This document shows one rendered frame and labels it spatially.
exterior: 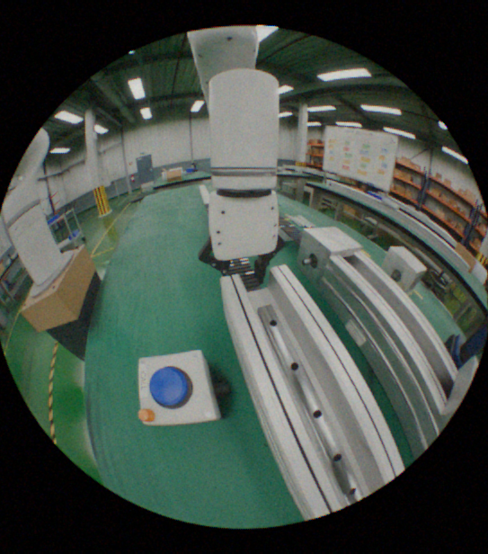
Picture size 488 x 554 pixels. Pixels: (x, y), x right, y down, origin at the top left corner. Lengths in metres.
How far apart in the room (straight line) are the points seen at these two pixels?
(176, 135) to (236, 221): 11.23
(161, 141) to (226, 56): 11.12
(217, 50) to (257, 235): 0.28
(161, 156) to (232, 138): 11.06
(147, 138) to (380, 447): 11.60
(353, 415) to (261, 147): 0.27
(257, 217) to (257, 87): 0.17
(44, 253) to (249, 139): 0.48
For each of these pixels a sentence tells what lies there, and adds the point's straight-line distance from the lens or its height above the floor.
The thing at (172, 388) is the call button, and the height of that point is 0.85.
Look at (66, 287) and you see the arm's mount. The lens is 0.46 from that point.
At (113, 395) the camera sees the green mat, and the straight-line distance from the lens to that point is 0.30.
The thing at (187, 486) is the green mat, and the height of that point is 0.78.
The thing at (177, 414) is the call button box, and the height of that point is 0.84.
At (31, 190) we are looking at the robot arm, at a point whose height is 1.10.
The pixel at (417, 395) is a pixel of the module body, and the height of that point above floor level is 0.84.
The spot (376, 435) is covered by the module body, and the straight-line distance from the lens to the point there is 0.19.
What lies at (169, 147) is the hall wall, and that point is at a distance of 11.27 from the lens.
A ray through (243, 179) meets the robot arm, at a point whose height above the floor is 0.98.
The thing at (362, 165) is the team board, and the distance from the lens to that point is 3.25.
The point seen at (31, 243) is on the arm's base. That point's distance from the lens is 0.50.
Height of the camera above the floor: 1.01
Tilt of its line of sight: 41 degrees down
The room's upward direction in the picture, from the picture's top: straight up
